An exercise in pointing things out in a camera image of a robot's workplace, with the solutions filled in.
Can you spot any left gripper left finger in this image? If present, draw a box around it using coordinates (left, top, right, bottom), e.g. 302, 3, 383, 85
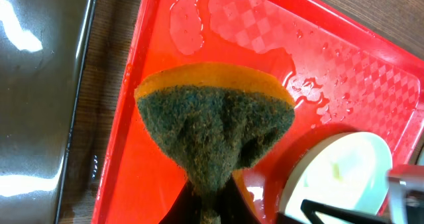
159, 181, 201, 224

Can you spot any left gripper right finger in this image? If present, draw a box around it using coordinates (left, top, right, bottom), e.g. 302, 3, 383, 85
218, 177, 260, 224

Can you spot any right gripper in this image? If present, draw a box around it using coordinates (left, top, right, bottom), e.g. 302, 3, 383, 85
274, 199, 424, 224

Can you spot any white plate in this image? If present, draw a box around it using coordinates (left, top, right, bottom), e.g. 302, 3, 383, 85
278, 132, 393, 223

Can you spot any orange green scrub sponge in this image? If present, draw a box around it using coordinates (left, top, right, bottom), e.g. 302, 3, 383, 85
134, 62, 295, 223

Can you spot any red plastic serving tray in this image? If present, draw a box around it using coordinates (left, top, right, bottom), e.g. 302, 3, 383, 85
92, 0, 423, 223

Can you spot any black water basin tray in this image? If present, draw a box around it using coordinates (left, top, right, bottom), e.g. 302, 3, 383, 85
1, 0, 96, 223

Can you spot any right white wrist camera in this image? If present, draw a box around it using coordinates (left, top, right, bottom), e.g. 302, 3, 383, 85
388, 164, 423, 224

